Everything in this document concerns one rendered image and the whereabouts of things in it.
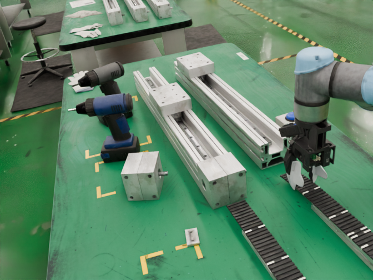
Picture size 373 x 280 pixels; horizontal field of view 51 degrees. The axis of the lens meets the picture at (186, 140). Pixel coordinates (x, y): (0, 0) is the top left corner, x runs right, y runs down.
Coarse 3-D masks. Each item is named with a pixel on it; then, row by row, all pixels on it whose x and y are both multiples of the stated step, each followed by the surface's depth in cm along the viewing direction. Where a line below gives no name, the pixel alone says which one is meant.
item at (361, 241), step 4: (372, 232) 83; (364, 236) 82; (368, 236) 82; (372, 236) 82; (356, 240) 82; (360, 240) 82; (364, 240) 82; (368, 240) 81; (372, 240) 82; (356, 244) 81; (360, 244) 81; (364, 244) 81
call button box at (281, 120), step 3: (285, 114) 125; (276, 117) 125; (279, 117) 124; (282, 117) 124; (285, 117) 123; (276, 120) 125; (279, 120) 123; (282, 120) 123; (285, 120) 123; (288, 120) 122; (291, 120) 121; (276, 123) 126; (279, 123) 124; (282, 123) 122; (285, 123) 121; (279, 126) 124; (282, 126) 123; (291, 138) 121
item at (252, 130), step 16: (176, 64) 171; (192, 80) 154; (208, 80) 158; (208, 96) 140; (224, 96) 145; (240, 96) 135; (208, 112) 146; (224, 112) 128; (240, 112) 134; (256, 112) 124; (224, 128) 133; (240, 128) 118; (256, 128) 121; (272, 128) 115; (240, 144) 122; (256, 144) 110; (272, 144) 115; (288, 144) 111; (256, 160) 113; (272, 160) 115
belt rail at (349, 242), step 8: (312, 208) 96; (320, 216) 93; (328, 224) 91; (336, 232) 88; (344, 240) 86; (352, 248) 84; (360, 248) 81; (360, 256) 82; (368, 256) 79; (368, 264) 80
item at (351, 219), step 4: (352, 216) 88; (340, 220) 88; (344, 220) 87; (348, 220) 87; (352, 220) 87; (356, 220) 87; (336, 224) 86; (340, 224) 86; (344, 224) 86; (348, 224) 86
